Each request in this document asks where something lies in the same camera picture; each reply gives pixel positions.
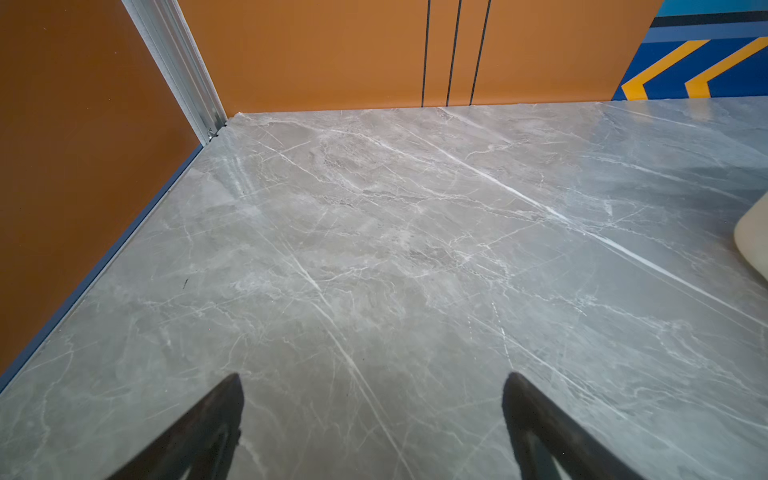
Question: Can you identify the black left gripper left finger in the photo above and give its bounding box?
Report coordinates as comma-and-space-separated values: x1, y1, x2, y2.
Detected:
110, 373, 245, 479

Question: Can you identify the white plastic bin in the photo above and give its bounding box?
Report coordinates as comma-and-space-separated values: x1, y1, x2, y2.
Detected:
734, 193, 768, 279

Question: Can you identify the aluminium frame post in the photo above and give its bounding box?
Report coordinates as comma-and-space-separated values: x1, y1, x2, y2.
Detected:
122, 0, 227, 145

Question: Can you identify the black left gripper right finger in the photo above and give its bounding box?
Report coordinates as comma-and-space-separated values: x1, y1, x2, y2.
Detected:
501, 371, 641, 479

